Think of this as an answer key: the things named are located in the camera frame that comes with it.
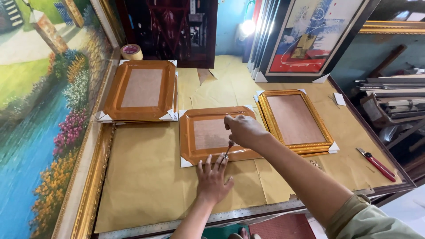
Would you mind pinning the person's right hand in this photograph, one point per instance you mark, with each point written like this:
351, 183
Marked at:
245, 131

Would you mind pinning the person's left hand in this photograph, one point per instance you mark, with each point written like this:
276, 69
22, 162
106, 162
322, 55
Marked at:
212, 181

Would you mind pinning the person's right fingers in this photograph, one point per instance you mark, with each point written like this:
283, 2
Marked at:
232, 129

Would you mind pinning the taped brown-backed picture frame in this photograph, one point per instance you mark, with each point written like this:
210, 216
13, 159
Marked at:
209, 136

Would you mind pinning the stack of gold picture frames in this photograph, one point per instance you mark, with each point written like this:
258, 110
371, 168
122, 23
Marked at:
295, 121

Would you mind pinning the small gold metal hanger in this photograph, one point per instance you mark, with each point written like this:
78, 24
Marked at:
315, 164

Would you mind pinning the row of leaning framed pictures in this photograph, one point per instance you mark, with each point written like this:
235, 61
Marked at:
257, 36

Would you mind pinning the brown paper table cover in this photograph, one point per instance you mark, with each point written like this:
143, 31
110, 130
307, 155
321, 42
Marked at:
149, 179

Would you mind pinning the steel ruler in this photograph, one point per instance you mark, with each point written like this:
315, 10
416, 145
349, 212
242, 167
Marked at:
199, 221

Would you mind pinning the stack of taped brown-backed frames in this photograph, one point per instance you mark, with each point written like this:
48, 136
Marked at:
141, 89

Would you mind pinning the bright light bulb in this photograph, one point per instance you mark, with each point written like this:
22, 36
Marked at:
247, 27

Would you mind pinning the person's foot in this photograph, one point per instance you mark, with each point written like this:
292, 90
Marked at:
244, 234

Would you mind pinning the white cardboard corner piece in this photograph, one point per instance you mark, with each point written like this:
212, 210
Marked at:
339, 99

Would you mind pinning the dark framed reflective picture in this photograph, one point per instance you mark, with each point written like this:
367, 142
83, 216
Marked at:
169, 30

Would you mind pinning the roll of tan tape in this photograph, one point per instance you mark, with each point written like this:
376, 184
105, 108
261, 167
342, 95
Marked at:
131, 51

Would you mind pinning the red utility knife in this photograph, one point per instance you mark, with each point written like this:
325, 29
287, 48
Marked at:
377, 163

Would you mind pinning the gold framed picture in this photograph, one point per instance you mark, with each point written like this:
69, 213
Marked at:
393, 26

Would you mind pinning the abstract painting in dark frame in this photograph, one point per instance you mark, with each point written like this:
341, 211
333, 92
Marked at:
312, 36

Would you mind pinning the pile of frame mouldings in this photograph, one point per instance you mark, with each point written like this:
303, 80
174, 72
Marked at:
391, 99

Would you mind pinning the large landscape painting gold frame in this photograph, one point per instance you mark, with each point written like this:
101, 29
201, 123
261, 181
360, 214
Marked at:
43, 116

